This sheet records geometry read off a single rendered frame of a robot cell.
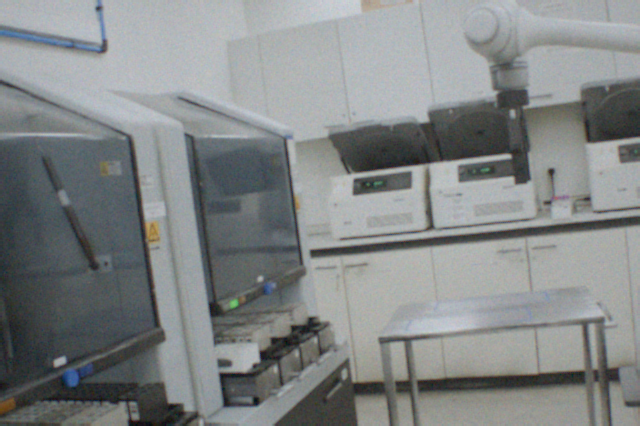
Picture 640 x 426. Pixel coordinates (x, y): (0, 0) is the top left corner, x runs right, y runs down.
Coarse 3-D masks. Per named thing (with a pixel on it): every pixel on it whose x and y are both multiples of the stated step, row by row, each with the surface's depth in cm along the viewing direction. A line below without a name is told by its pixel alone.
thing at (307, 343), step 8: (296, 336) 212; (304, 336) 213; (312, 336) 216; (288, 344) 208; (296, 344) 207; (304, 344) 208; (312, 344) 214; (304, 352) 207; (312, 352) 213; (304, 360) 207; (312, 360) 211; (320, 360) 208; (304, 368) 206
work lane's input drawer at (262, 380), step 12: (264, 360) 189; (240, 372) 179; (252, 372) 178; (264, 372) 181; (276, 372) 188; (228, 384) 179; (240, 384) 178; (252, 384) 177; (264, 384) 181; (276, 384) 187; (228, 396) 180; (240, 396) 179; (252, 396) 178; (264, 396) 180; (276, 396) 177
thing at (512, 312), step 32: (576, 288) 224; (416, 320) 212; (448, 320) 206; (480, 320) 200; (512, 320) 194; (544, 320) 188; (576, 320) 185; (608, 320) 197; (384, 352) 198; (416, 384) 240; (608, 384) 184; (416, 416) 240; (608, 416) 185
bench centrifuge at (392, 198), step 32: (352, 128) 422; (384, 128) 418; (416, 128) 414; (352, 160) 453; (384, 160) 449; (416, 160) 445; (352, 192) 413; (384, 192) 405; (416, 192) 398; (352, 224) 413; (384, 224) 406; (416, 224) 400
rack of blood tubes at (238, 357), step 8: (216, 344) 193; (240, 344) 190; (248, 344) 189; (256, 344) 188; (216, 352) 184; (224, 352) 182; (232, 352) 181; (240, 352) 180; (248, 352) 183; (256, 352) 187; (216, 360) 193; (224, 360) 192; (232, 360) 180; (240, 360) 180; (248, 360) 182; (256, 360) 186; (224, 368) 181; (232, 368) 180; (240, 368) 180; (248, 368) 182
